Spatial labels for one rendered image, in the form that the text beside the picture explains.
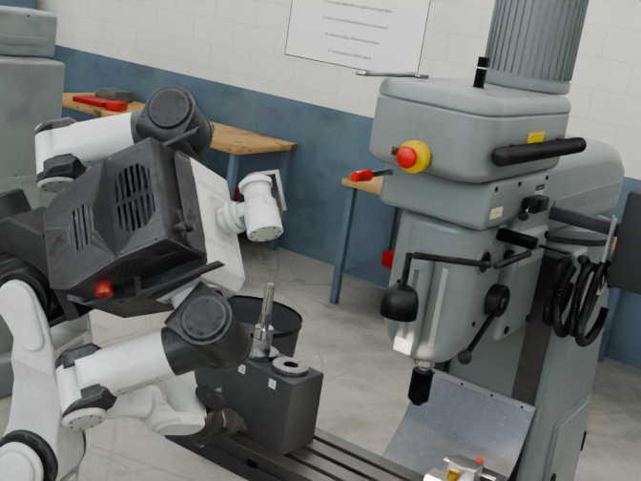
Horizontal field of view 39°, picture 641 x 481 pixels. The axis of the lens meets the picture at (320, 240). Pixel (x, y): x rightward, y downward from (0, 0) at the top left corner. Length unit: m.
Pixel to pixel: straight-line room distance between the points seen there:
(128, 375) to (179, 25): 6.52
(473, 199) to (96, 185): 0.70
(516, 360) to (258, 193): 0.94
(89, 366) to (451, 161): 0.74
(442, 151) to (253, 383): 0.83
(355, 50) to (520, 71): 4.97
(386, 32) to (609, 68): 1.65
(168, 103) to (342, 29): 5.32
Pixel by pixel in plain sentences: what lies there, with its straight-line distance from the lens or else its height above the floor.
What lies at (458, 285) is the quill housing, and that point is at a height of 1.50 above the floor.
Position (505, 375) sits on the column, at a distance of 2.38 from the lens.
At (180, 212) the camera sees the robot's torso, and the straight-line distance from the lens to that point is 1.59.
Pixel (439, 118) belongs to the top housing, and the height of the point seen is 1.84.
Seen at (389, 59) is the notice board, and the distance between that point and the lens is 6.80.
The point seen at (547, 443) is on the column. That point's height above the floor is 1.02.
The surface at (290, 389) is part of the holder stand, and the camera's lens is 2.15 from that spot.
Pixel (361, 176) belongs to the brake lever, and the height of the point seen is 1.70.
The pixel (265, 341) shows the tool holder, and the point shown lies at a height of 1.19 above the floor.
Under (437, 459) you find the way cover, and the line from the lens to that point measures 2.39.
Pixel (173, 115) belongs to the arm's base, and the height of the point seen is 1.77.
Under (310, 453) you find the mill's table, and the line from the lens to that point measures 2.25.
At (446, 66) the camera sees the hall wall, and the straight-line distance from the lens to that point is 6.59.
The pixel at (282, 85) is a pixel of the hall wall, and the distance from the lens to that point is 7.32.
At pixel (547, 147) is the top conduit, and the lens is 1.86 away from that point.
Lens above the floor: 2.02
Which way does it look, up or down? 15 degrees down
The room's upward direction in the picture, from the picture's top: 9 degrees clockwise
